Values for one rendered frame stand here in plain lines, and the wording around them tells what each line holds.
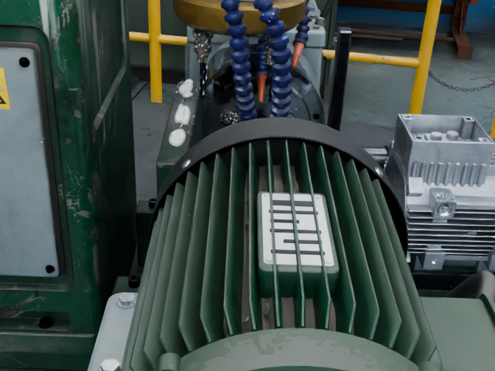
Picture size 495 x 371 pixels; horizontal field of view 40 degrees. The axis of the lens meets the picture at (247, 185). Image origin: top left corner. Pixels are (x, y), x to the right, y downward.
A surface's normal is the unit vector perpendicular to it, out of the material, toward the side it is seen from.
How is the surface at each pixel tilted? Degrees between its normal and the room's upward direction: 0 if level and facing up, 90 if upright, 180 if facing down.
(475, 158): 90
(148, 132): 0
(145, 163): 0
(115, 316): 0
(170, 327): 42
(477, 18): 90
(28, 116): 90
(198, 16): 90
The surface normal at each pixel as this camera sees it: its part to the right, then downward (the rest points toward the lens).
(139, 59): -0.17, 0.47
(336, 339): 0.21, -0.85
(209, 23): -0.41, 0.43
